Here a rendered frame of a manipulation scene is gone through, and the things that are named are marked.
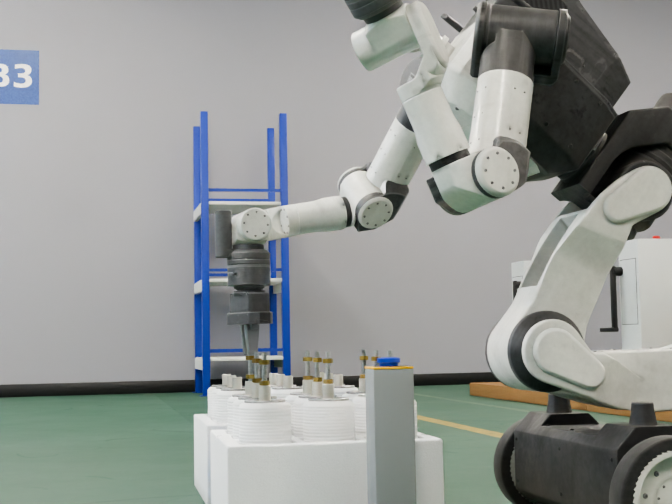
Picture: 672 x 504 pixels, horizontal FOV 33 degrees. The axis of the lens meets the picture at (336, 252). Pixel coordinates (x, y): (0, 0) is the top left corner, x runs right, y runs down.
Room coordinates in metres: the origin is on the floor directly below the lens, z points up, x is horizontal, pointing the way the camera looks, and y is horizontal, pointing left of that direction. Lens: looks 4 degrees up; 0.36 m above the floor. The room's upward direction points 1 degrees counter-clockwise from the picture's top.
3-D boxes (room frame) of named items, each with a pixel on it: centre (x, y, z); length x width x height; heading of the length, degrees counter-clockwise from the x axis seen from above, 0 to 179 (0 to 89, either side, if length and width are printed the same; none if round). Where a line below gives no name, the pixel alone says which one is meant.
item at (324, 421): (2.10, 0.02, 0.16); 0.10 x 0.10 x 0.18
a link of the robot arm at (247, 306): (2.31, 0.18, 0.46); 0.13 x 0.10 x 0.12; 35
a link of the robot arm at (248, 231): (2.30, 0.19, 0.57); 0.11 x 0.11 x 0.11; 19
